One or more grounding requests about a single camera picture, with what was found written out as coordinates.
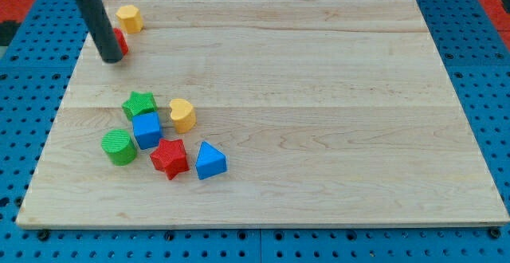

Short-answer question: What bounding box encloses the yellow heart block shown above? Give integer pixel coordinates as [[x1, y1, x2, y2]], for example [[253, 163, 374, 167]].
[[169, 98, 196, 134]]

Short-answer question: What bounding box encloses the red circle block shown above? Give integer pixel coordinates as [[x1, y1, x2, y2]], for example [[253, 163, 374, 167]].
[[113, 28, 129, 56]]

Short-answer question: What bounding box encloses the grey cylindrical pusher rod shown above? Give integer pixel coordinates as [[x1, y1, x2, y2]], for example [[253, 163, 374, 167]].
[[75, 0, 124, 64]]

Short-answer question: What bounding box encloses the yellow hexagon block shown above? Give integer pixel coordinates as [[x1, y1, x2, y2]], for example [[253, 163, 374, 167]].
[[115, 5, 143, 34]]

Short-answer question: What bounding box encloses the red star block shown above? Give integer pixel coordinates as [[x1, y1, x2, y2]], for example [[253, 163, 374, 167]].
[[150, 139, 190, 180]]

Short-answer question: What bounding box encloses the green cylinder block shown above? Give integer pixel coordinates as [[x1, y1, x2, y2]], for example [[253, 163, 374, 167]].
[[101, 129, 137, 166]]

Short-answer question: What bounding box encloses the green star block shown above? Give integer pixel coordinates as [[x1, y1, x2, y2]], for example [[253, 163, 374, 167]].
[[121, 91, 158, 121]]

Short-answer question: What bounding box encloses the light wooden board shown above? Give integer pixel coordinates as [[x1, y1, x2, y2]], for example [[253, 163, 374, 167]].
[[17, 0, 509, 230]]

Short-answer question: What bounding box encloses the blue cube block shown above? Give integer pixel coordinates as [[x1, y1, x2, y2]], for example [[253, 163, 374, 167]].
[[132, 112, 163, 150]]

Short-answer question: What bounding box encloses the blue triangle block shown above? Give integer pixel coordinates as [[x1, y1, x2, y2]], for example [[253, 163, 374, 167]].
[[195, 141, 227, 180]]

